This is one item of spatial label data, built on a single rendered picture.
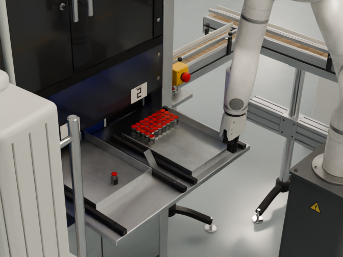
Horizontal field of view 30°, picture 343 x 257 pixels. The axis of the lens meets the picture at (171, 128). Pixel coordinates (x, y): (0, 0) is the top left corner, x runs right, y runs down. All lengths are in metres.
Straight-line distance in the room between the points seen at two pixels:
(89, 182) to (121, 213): 0.19
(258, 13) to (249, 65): 0.17
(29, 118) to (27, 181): 0.14
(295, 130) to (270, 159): 0.66
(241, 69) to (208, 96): 2.40
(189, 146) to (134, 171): 0.25
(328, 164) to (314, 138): 0.88
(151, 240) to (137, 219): 0.91
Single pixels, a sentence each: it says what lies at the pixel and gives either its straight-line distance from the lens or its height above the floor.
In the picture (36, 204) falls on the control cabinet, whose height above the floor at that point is 1.34.
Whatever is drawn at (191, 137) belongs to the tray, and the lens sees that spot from 2.41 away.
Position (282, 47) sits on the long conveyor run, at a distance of 3.06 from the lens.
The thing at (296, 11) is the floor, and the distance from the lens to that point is 5.90.
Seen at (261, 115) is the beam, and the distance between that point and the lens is 3.31.
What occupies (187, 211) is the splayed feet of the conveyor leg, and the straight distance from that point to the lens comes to 3.25.
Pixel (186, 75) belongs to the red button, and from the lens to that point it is 2.55.
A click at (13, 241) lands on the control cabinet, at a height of 1.28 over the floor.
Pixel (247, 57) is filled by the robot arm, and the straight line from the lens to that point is 2.05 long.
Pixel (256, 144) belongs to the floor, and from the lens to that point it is 3.97.
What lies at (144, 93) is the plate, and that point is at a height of 1.01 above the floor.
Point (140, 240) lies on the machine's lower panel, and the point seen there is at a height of 0.27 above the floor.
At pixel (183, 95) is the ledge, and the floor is 0.88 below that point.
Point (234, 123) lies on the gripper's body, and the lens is 2.20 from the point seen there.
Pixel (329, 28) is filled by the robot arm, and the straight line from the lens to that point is 2.04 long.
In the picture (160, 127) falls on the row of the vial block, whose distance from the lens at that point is 2.38.
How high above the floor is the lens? 2.23
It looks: 33 degrees down
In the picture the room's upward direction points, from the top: 2 degrees clockwise
